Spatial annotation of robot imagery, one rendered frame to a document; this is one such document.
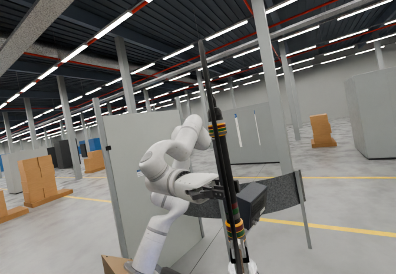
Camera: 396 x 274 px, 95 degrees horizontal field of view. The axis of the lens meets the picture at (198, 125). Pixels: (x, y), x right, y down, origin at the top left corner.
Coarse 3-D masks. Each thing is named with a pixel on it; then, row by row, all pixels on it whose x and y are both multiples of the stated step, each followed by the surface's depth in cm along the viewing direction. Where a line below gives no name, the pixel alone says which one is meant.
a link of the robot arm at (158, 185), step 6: (168, 168) 58; (162, 174) 56; (168, 174) 55; (150, 180) 56; (156, 180) 55; (162, 180) 55; (150, 186) 60; (156, 186) 57; (162, 186) 55; (156, 192) 60; (162, 192) 56; (168, 192) 54
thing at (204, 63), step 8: (200, 40) 38; (200, 48) 36; (200, 56) 36; (208, 72) 43; (208, 80) 35; (208, 88) 35; (208, 96) 35; (216, 128) 35; (216, 136) 35; (216, 144) 35; (224, 168) 35; (224, 176) 35; (224, 184) 35; (232, 216) 34; (232, 224) 34; (232, 232) 34; (240, 264) 32; (240, 272) 30
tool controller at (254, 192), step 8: (256, 184) 126; (240, 192) 116; (248, 192) 116; (256, 192) 117; (264, 192) 120; (240, 200) 110; (248, 200) 108; (256, 200) 111; (264, 200) 122; (240, 208) 111; (248, 208) 107; (256, 208) 112; (264, 208) 124; (240, 216) 112; (248, 216) 108; (256, 216) 115; (248, 224) 109
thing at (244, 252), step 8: (232, 240) 41; (240, 240) 41; (232, 248) 39; (240, 248) 39; (232, 256) 39; (248, 256) 39; (232, 264) 46; (248, 264) 45; (232, 272) 43; (248, 272) 40; (256, 272) 42
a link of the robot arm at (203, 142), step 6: (192, 114) 89; (186, 120) 85; (192, 120) 84; (198, 120) 85; (192, 126) 80; (198, 126) 83; (198, 132) 81; (204, 132) 97; (198, 138) 93; (204, 138) 96; (210, 138) 101; (198, 144) 98; (204, 144) 97
